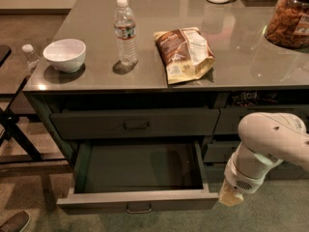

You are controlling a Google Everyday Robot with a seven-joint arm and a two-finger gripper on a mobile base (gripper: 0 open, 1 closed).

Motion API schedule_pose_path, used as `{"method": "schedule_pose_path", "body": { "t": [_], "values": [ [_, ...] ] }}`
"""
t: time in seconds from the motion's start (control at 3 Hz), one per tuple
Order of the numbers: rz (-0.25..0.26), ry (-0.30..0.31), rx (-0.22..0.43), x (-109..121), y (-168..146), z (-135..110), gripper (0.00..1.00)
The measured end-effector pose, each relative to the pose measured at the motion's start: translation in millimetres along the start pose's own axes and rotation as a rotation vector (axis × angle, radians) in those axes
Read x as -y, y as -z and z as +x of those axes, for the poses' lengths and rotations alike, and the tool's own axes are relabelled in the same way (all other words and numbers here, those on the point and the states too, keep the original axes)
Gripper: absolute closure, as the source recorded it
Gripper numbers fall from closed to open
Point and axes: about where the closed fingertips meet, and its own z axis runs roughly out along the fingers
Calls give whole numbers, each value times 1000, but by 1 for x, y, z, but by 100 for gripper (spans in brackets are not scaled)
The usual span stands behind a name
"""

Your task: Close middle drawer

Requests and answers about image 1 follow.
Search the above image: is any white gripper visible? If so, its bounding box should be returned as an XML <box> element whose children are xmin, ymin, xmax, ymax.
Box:
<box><xmin>219</xmin><ymin>159</ymin><xmax>268</xmax><ymax>207</ymax></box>

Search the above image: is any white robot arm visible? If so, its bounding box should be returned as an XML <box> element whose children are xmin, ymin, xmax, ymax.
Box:
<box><xmin>219</xmin><ymin>112</ymin><xmax>309</xmax><ymax>207</ymax></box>

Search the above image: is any dark snack bag in drawer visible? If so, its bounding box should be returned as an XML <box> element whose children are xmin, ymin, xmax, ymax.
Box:
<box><xmin>230</xmin><ymin>91</ymin><xmax>278</xmax><ymax>107</ymax></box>

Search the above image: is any grey drawer cabinet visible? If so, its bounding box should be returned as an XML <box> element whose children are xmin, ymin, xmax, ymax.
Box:
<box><xmin>25</xmin><ymin>0</ymin><xmax>309</xmax><ymax>161</ymax></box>

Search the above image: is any brown snack bag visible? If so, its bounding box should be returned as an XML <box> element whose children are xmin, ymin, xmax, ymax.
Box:
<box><xmin>154</xmin><ymin>27</ymin><xmax>215</xmax><ymax>84</ymax></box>

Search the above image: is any jar of nuts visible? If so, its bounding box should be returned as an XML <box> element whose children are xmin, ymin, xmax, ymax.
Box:
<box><xmin>265</xmin><ymin>0</ymin><xmax>309</xmax><ymax>49</ymax></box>

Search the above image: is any clear plastic water bottle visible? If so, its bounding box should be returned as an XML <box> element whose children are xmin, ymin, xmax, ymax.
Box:
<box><xmin>114</xmin><ymin>0</ymin><xmax>138</xmax><ymax>66</ymax></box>

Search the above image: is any brown shoe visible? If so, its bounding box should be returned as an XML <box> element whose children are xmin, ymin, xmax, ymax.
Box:
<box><xmin>0</xmin><ymin>211</ymin><xmax>30</xmax><ymax>232</ymax></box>

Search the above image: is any white ceramic bowl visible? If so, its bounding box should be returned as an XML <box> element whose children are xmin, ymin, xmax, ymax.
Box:
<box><xmin>43</xmin><ymin>39</ymin><xmax>86</xmax><ymax>73</ymax></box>

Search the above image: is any dark side table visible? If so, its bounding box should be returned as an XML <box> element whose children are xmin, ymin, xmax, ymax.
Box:
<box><xmin>0</xmin><ymin>44</ymin><xmax>65</xmax><ymax>163</ymax></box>

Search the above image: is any small bottle on side table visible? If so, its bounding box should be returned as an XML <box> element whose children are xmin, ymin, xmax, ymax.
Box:
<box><xmin>22</xmin><ymin>44</ymin><xmax>40</xmax><ymax>72</ymax></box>

